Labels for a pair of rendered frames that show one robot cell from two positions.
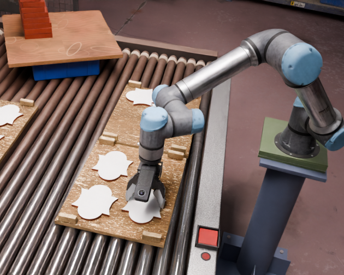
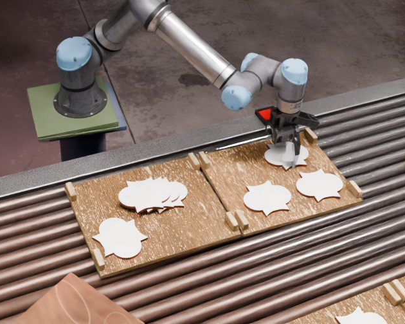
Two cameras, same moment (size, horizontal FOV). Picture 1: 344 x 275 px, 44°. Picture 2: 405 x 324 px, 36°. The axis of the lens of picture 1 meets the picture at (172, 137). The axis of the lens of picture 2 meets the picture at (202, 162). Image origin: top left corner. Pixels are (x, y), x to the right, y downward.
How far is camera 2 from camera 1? 2.34 m
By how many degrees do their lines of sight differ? 84
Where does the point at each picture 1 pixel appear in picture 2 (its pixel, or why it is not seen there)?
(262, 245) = not seen: hidden behind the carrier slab
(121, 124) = (197, 229)
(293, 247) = not seen: hidden behind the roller
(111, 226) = (326, 164)
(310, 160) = (101, 86)
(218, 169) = (182, 136)
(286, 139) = (93, 98)
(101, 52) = (90, 301)
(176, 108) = (262, 67)
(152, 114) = (301, 63)
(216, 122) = (101, 162)
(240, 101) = not seen: outside the picture
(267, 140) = (92, 121)
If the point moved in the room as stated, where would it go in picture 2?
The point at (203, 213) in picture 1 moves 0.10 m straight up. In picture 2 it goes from (246, 127) to (250, 104)
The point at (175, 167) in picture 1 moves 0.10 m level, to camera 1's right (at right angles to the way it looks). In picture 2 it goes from (218, 157) to (202, 139)
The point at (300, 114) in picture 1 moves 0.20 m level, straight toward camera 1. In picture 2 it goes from (92, 63) to (152, 60)
